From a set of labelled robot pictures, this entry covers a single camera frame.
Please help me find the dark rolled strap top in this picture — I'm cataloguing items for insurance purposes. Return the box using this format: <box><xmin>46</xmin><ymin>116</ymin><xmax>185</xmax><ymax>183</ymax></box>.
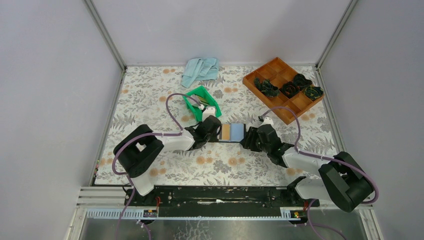
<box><xmin>292</xmin><ymin>73</ymin><xmax>313</xmax><ymax>91</ymax></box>

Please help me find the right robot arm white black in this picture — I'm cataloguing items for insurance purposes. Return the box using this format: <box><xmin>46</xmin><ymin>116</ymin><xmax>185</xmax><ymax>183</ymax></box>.
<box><xmin>240</xmin><ymin>124</ymin><xmax>379</xmax><ymax>213</ymax></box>

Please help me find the black card holder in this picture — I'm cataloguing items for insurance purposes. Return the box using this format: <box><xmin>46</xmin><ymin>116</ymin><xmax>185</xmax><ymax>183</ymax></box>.
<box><xmin>217</xmin><ymin>123</ymin><xmax>246</xmax><ymax>143</ymax></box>

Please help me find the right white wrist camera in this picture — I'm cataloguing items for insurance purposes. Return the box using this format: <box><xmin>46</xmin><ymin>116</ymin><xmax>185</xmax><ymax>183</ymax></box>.
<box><xmin>258</xmin><ymin>115</ymin><xmax>274</xmax><ymax>127</ymax></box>

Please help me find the purple cable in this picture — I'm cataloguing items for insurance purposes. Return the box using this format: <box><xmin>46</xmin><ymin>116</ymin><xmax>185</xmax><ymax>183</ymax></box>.
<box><xmin>111</xmin><ymin>93</ymin><xmax>206</xmax><ymax>240</ymax></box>
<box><xmin>258</xmin><ymin>105</ymin><xmax>380</xmax><ymax>240</ymax></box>

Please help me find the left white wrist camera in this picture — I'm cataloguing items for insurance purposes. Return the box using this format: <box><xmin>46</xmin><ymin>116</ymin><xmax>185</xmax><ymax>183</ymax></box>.
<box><xmin>199</xmin><ymin>104</ymin><xmax>217</xmax><ymax>122</ymax></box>

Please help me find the orange compartment tray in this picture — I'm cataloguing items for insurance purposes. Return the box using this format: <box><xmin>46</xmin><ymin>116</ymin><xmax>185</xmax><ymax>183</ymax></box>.
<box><xmin>242</xmin><ymin>57</ymin><xmax>325</xmax><ymax>125</ymax></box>

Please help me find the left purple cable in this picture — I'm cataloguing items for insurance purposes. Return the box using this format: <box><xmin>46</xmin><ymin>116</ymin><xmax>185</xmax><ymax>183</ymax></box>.
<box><xmin>111</xmin><ymin>93</ymin><xmax>206</xmax><ymax>240</ymax></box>

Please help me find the dark rolled strap middle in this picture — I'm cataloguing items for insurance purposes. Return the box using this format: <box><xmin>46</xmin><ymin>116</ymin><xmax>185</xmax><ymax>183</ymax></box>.
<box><xmin>279</xmin><ymin>81</ymin><xmax>301</xmax><ymax>100</ymax></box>

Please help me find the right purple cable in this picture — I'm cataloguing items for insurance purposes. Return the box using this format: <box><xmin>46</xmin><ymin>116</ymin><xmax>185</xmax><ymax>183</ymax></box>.
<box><xmin>258</xmin><ymin>105</ymin><xmax>380</xmax><ymax>240</ymax></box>

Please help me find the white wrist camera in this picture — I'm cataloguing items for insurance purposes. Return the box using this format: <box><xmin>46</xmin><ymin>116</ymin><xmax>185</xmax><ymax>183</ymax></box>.
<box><xmin>199</xmin><ymin>104</ymin><xmax>217</xmax><ymax>122</ymax></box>
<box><xmin>258</xmin><ymin>115</ymin><xmax>274</xmax><ymax>127</ymax></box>

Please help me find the green plastic bin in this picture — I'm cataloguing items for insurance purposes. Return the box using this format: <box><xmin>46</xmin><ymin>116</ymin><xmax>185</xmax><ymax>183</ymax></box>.
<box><xmin>183</xmin><ymin>86</ymin><xmax>222</xmax><ymax>122</ymax></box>

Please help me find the dark rolled strap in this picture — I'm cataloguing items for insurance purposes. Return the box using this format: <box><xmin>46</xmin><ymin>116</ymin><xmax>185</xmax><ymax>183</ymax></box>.
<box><xmin>292</xmin><ymin>73</ymin><xmax>313</xmax><ymax>91</ymax></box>
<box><xmin>253</xmin><ymin>76</ymin><xmax>280</xmax><ymax>99</ymax></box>
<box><xmin>279</xmin><ymin>81</ymin><xmax>301</xmax><ymax>100</ymax></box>
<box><xmin>304</xmin><ymin>86</ymin><xmax>325</xmax><ymax>102</ymax></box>

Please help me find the light blue cloth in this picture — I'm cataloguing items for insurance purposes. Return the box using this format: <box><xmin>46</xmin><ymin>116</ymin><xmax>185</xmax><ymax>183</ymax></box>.
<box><xmin>181</xmin><ymin>57</ymin><xmax>220</xmax><ymax>88</ymax></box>

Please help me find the stack of cards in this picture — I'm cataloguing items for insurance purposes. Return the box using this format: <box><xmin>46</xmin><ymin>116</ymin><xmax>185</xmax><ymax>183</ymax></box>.
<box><xmin>191</xmin><ymin>95</ymin><xmax>210</xmax><ymax>107</ymax></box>

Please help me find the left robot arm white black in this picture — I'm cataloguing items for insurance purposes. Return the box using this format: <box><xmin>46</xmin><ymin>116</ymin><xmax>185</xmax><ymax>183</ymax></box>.
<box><xmin>113</xmin><ymin>115</ymin><xmax>222</xmax><ymax>206</ymax></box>

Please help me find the dark rolled strap left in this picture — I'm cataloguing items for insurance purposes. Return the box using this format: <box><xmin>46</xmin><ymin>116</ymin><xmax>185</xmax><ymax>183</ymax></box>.
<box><xmin>253</xmin><ymin>76</ymin><xmax>280</xmax><ymax>99</ymax></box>

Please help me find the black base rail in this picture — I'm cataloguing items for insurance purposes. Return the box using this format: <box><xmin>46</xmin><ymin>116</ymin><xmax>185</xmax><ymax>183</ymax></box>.
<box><xmin>124</xmin><ymin>185</ymin><xmax>320</xmax><ymax>219</ymax></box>

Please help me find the dark rolled strap right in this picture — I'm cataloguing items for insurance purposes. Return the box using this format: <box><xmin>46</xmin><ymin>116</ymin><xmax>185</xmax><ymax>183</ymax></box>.
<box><xmin>304</xmin><ymin>86</ymin><xmax>325</xmax><ymax>102</ymax></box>

